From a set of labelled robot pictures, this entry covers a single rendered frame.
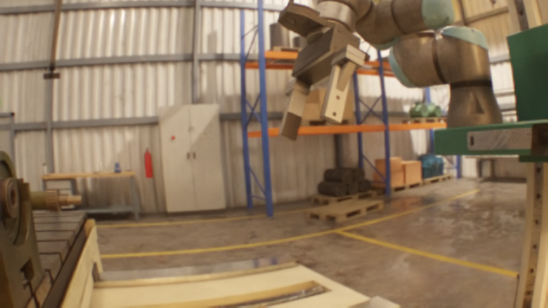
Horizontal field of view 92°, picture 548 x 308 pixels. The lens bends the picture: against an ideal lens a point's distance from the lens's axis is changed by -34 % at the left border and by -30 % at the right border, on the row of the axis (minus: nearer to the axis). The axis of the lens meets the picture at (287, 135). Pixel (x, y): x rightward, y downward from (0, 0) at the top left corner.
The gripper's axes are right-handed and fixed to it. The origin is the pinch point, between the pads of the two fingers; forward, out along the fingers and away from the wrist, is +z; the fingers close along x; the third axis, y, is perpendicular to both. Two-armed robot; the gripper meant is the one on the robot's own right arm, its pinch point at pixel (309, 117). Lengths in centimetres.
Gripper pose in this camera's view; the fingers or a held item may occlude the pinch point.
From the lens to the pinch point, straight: 55.7
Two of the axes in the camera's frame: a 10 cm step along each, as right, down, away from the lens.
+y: 8.7, 3.5, 3.4
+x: -4.2, 1.7, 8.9
